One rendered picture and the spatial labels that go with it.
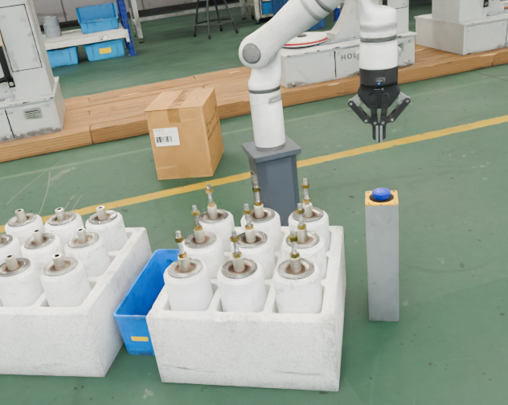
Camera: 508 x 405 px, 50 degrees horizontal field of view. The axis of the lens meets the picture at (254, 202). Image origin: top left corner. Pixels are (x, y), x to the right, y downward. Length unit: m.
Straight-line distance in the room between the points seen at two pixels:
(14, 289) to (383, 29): 0.95
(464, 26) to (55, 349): 2.99
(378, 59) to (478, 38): 2.65
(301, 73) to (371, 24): 2.12
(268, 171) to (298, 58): 1.65
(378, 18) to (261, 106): 0.57
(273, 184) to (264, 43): 0.41
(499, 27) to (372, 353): 2.83
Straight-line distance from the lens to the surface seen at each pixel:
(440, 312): 1.42
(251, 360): 1.18
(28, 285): 1.35
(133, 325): 1.33
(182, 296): 1.16
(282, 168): 1.61
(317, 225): 1.28
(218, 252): 1.25
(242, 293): 1.12
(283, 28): 1.48
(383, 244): 1.26
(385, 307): 1.35
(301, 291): 1.09
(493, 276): 1.57
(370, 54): 1.11
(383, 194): 1.22
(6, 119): 3.07
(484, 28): 3.74
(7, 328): 1.38
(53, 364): 1.39
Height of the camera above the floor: 0.85
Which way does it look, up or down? 25 degrees down
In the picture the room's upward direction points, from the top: 7 degrees counter-clockwise
